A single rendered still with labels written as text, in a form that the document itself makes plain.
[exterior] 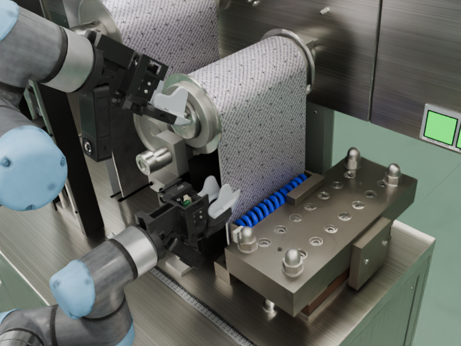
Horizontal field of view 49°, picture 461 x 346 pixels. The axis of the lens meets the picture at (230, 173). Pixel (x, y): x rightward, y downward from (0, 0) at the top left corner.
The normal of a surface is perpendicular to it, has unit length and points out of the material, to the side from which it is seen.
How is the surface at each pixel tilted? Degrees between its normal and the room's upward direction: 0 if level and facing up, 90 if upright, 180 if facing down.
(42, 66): 108
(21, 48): 92
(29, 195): 90
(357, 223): 0
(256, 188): 90
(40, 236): 0
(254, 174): 90
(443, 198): 0
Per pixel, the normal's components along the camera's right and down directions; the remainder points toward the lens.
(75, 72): 0.62, 0.53
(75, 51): 0.81, -0.11
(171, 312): -0.07, -0.81
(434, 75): -0.70, 0.45
